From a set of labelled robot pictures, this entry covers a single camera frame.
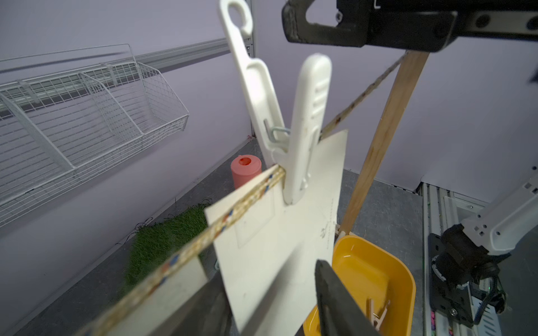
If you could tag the pink watering can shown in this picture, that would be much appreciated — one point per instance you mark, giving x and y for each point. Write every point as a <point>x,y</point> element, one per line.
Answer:
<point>244,168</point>

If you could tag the green artificial grass mat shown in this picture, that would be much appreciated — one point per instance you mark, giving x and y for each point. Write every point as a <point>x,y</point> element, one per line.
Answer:
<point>152,245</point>

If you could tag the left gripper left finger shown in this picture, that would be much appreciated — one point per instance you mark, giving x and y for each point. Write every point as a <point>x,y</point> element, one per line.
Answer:
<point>208,312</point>

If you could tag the wooden clothesline stand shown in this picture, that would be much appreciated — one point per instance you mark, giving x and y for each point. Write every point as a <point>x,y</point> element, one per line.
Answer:
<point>402,89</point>

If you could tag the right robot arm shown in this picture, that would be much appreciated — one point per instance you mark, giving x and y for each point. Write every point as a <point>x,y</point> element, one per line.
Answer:
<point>502,225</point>

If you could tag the long white wire basket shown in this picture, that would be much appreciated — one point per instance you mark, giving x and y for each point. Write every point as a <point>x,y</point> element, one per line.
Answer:
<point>69,116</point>

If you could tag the yellow plastic tray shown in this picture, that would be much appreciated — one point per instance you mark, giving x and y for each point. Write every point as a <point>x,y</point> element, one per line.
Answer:
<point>367,271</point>

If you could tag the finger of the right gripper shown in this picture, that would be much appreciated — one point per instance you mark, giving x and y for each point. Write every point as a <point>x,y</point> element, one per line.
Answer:
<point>328,23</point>

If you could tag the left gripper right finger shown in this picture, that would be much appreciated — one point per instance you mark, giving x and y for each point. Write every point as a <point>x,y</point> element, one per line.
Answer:
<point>339,314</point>

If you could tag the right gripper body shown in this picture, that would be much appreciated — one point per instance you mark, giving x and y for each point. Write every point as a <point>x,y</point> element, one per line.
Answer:
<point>430,26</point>

